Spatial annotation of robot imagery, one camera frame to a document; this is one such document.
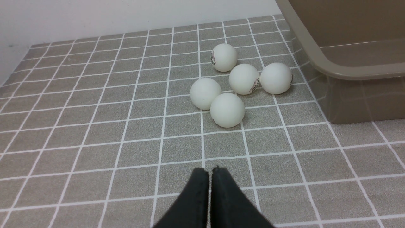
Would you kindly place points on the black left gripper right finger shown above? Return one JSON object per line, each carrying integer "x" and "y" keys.
{"x": 230, "y": 208}

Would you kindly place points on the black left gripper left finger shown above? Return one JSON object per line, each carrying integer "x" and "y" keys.
{"x": 190, "y": 209}

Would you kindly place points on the white ball printed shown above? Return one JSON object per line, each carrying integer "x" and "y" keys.
{"x": 244, "y": 79}

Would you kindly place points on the white ball group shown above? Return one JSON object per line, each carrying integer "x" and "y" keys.
{"x": 224, "y": 57}

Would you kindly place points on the olive plastic bin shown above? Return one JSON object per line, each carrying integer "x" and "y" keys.
{"x": 352, "y": 54}

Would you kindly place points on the grey checked tablecloth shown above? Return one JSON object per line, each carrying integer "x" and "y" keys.
{"x": 101, "y": 132}

